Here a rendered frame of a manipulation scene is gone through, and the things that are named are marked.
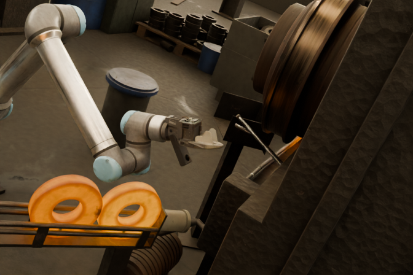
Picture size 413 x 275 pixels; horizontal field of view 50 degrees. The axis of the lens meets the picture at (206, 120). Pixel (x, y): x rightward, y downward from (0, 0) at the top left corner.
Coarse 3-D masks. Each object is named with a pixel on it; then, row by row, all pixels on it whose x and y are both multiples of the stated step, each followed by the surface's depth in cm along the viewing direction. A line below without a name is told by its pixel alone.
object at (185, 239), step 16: (224, 96) 206; (240, 96) 207; (224, 112) 210; (240, 112) 211; (256, 112) 212; (224, 128) 198; (256, 128) 186; (240, 144) 188; (256, 144) 189; (224, 160) 200; (224, 176) 204; (208, 192) 210; (208, 208) 211; (192, 240) 216
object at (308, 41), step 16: (320, 0) 108; (336, 0) 109; (320, 16) 107; (336, 16) 106; (304, 32) 106; (320, 32) 105; (288, 48) 106; (304, 48) 106; (288, 64) 107; (304, 64) 106; (288, 80) 108; (272, 96) 112; (288, 96) 110; (272, 112) 115; (288, 112) 112; (272, 128) 122
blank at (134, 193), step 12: (108, 192) 102; (120, 192) 101; (132, 192) 102; (144, 192) 103; (108, 204) 100; (120, 204) 102; (144, 204) 105; (156, 204) 107; (108, 216) 102; (132, 216) 109; (144, 216) 107; (156, 216) 109
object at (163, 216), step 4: (160, 212) 109; (164, 212) 108; (160, 216) 109; (164, 216) 108; (160, 220) 109; (164, 220) 108; (156, 224) 110; (160, 224) 109; (160, 228) 109; (152, 232) 111; (156, 232) 109; (156, 236) 110; (148, 240) 112; (152, 240) 110; (152, 244) 111
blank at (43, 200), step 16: (64, 176) 94; (80, 176) 96; (48, 192) 92; (64, 192) 93; (80, 192) 95; (96, 192) 97; (32, 208) 92; (48, 208) 94; (80, 208) 99; (96, 208) 99
